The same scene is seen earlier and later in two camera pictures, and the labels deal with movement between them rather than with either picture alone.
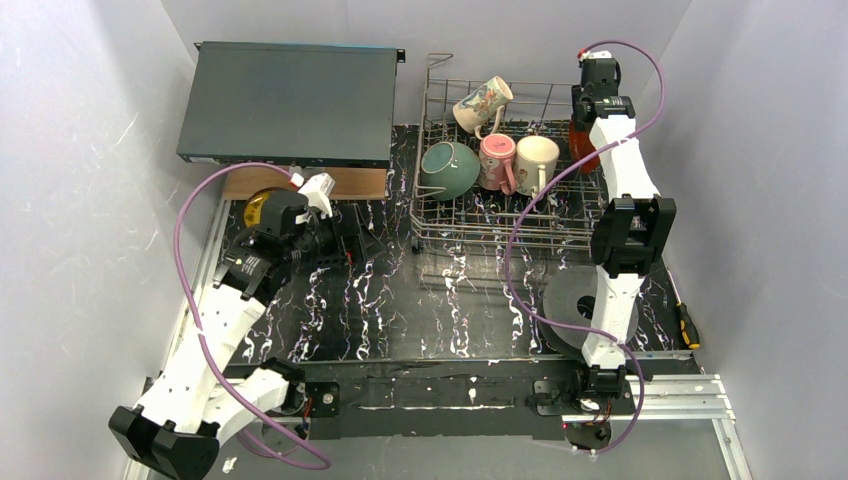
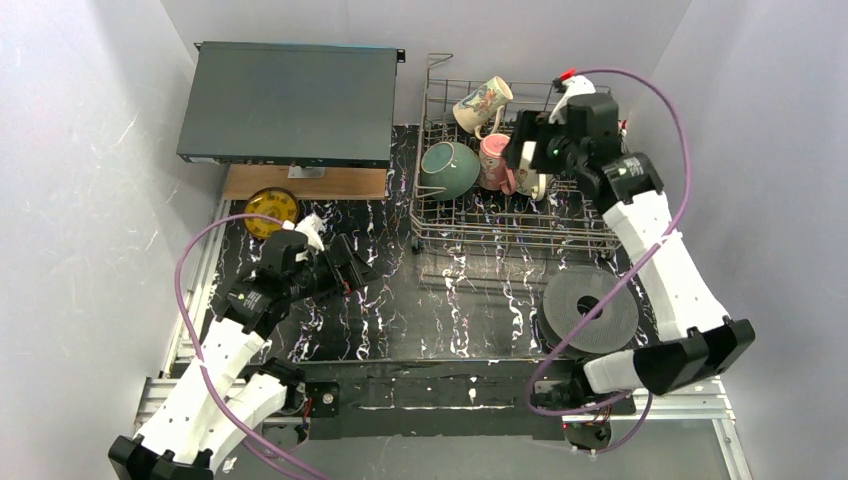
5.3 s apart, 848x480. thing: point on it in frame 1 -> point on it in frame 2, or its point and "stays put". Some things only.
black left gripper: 348,235 -> 342,266
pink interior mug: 496,163 stays put
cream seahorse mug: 479,109 stays put
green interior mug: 536,163 stays put
